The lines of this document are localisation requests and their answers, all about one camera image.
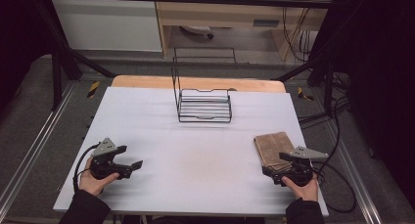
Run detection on aluminium floor rail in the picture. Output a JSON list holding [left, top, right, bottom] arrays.
[[326, 119, 383, 224], [0, 81, 77, 212]]

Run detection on black curtain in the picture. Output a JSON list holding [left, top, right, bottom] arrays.
[[309, 0, 415, 202], [0, 0, 53, 111]]

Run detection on person's left hand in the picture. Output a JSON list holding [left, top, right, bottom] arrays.
[[77, 166, 121, 198]]

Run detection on brown towel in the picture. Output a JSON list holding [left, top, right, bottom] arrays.
[[254, 131, 297, 173]]

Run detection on white cabinet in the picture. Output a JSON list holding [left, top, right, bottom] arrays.
[[50, 0, 163, 53]]

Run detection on black floor cables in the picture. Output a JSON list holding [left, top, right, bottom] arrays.
[[298, 96, 351, 127]]

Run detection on person's right hand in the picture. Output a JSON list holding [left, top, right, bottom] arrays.
[[281, 173, 320, 202]]

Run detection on hand-held gripper black cable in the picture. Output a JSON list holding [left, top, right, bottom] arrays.
[[71, 143, 101, 194], [311, 161, 358, 215]]

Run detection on left hand-held gripper black cable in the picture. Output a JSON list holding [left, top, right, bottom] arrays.
[[71, 143, 101, 194]]

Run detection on hanging cable bundle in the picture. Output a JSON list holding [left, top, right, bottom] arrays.
[[282, 5, 314, 64]]

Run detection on black frame post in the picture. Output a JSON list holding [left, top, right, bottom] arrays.
[[275, 54, 337, 117], [33, 0, 116, 111]]

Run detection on grey chair base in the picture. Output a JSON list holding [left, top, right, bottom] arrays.
[[179, 24, 215, 40]]

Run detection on right hand-held gripper black cable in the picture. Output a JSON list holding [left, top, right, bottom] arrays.
[[311, 161, 358, 215]]

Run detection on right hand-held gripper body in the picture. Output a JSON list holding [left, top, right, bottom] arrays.
[[278, 145, 330, 188]]

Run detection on light wooden desk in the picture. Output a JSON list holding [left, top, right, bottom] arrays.
[[153, 0, 337, 61]]

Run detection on white table mat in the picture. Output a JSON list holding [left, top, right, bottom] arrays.
[[53, 86, 330, 218]]

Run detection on yellow black floor tape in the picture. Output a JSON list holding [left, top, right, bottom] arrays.
[[86, 80, 101, 99], [297, 86, 315, 102]]

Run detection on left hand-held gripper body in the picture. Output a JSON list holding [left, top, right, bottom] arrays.
[[88, 137, 128, 181]]

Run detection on black wire rack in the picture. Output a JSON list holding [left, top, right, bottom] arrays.
[[170, 46, 238, 124]]

